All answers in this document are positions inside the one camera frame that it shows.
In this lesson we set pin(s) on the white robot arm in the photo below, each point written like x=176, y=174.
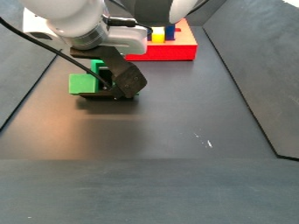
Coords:
x=79, y=21

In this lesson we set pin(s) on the black angle fixture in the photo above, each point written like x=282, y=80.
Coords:
x=103, y=94

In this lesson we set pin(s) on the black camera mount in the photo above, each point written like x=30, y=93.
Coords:
x=130, y=81

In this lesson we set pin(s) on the yellow long bar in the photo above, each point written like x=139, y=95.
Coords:
x=158, y=34

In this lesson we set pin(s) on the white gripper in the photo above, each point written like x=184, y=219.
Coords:
x=127, y=39

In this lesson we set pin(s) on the green bridge-shaped block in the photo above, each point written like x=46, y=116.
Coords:
x=84, y=84

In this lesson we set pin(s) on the blue post right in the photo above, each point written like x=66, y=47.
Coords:
x=170, y=32

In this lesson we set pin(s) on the red base board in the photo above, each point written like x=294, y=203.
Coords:
x=179, y=49

